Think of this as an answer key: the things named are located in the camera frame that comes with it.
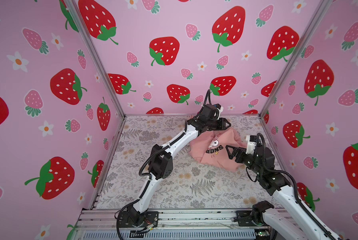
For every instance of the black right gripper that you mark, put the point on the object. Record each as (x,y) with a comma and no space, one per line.
(242,151)

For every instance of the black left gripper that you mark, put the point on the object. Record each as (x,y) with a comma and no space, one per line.
(220,124)

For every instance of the pink hooded zip jacket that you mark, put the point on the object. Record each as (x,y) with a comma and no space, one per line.
(210,148)

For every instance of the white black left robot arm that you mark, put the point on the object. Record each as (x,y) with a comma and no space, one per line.
(159,165)

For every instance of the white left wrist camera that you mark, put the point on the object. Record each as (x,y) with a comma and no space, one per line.
(218,111)

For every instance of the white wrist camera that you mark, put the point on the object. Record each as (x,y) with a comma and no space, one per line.
(251,144)
(218,111)

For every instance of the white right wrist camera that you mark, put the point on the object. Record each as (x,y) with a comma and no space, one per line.
(251,144)

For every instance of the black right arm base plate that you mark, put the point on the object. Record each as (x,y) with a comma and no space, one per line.
(253,217)

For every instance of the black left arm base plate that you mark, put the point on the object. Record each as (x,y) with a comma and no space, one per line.
(128,219)

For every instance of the aluminium right corner post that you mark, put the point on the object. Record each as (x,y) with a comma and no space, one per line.
(313,24)

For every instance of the aluminium corner post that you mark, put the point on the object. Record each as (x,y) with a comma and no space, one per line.
(77,18)
(313,24)

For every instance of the aluminium left corner post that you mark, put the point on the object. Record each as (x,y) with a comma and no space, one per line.
(77,18)

